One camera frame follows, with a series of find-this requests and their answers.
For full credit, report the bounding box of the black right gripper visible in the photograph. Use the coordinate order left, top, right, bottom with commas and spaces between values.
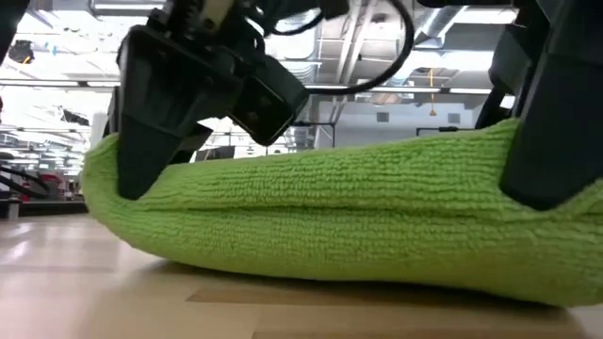
473, 0, 603, 212

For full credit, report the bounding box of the silver ventilation duct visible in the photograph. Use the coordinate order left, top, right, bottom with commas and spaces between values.
263, 8, 326, 86

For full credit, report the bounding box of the yellow hanging cord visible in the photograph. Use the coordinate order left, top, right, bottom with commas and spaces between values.
428, 68, 437, 118

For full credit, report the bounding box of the black metal table frame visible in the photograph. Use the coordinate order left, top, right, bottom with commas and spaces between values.
0, 200, 89, 218

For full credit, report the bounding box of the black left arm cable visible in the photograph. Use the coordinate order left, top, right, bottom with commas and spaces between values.
263, 0, 416, 95

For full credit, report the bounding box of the black background monitor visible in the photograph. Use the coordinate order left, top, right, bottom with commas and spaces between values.
195, 145, 236, 162

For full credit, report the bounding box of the black background frame stand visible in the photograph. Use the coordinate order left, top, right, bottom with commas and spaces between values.
416, 125, 477, 137
294, 121, 336, 150

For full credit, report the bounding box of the black round ceiling fixture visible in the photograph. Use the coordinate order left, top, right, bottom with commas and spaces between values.
8, 40, 37, 65

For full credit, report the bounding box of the white round column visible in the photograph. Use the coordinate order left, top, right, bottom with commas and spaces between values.
89, 112, 109, 147

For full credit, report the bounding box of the green microfiber towel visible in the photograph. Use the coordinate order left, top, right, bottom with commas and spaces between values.
82, 117, 603, 308

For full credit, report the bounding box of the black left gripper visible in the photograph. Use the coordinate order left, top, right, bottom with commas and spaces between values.
116, 0, 265, 202

